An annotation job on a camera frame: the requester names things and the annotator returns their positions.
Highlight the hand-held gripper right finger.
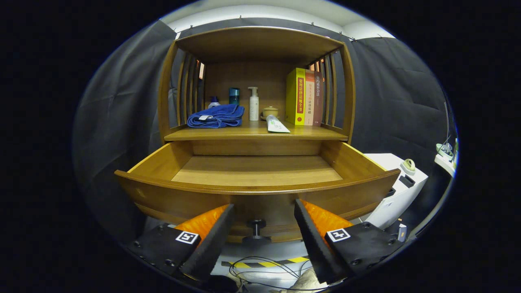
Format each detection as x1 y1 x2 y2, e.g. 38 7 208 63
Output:
294 199 403 285

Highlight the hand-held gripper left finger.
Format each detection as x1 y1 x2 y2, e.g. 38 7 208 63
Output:
126 203 236 283

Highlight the wooden drawer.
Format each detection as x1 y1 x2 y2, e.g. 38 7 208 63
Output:
115 140 401 245

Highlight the white green tube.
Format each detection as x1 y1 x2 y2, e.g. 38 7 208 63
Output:
266 115 291 133

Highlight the white side cabinet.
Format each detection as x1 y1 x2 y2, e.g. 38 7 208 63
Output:
362 153 429 230

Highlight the wooden countertop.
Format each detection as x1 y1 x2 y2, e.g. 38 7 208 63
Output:
164 119 349 142

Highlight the wooden cabinet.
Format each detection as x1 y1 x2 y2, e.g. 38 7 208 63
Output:
158 26 357 145

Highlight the beige cloth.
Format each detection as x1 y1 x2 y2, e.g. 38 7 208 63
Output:
281 268 326 292

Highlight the yellow black floor tape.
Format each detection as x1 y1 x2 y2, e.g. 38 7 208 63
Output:
222 256 310 269

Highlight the blue towel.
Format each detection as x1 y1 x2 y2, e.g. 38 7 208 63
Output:
187 104 245 129

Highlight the dark red book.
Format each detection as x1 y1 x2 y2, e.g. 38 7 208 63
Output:
313 71 325 127

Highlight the orange book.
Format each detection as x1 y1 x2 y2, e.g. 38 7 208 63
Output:
304 70 316 126

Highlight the white pump bottle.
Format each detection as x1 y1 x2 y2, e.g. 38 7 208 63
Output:
248 86 260 121

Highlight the yellow book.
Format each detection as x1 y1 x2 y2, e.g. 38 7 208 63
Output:
285 68 306 126

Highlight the white shelf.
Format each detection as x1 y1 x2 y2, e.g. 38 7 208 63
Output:
434 138 459 177

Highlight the black floor cable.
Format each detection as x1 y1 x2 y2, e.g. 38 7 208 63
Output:
228 256 316 292

